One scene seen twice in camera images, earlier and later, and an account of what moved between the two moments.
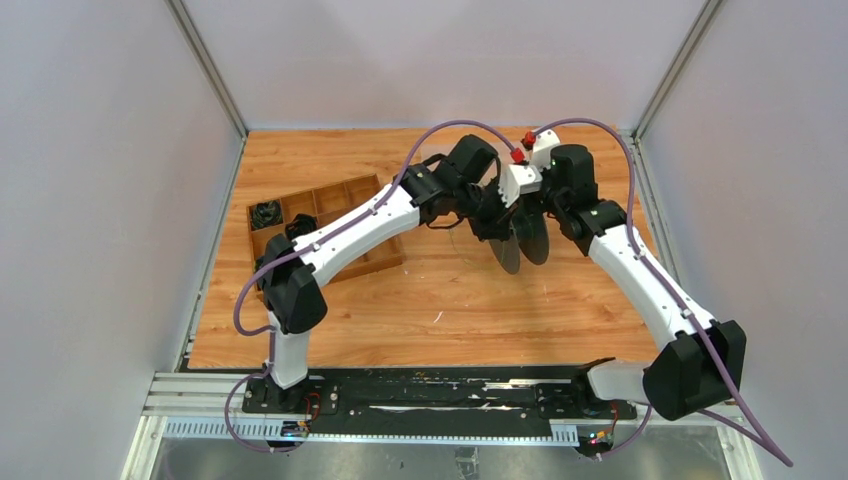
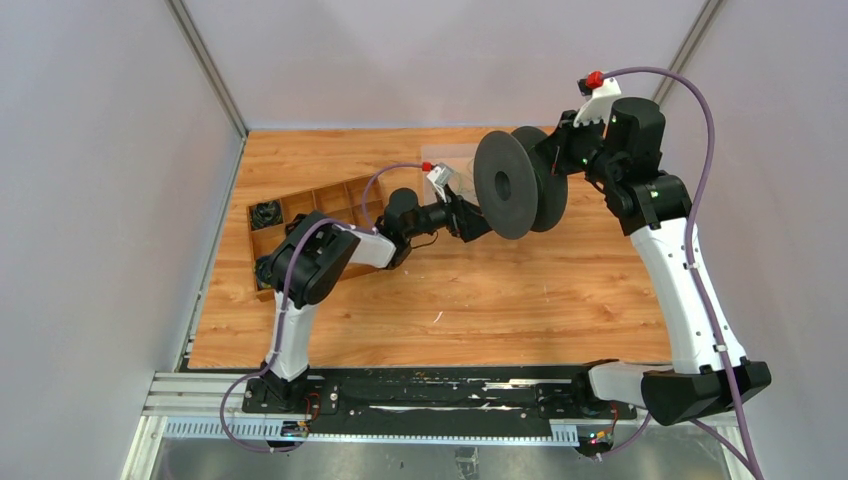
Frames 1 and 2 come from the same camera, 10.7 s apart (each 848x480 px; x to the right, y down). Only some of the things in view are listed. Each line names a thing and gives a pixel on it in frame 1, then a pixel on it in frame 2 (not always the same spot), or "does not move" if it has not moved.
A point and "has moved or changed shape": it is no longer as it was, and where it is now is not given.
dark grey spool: (528, 235) has moved or changed shape
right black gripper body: (539, 202) -> (575, 145)
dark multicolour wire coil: (265, 214) does not move
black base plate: (421, 397) does not move
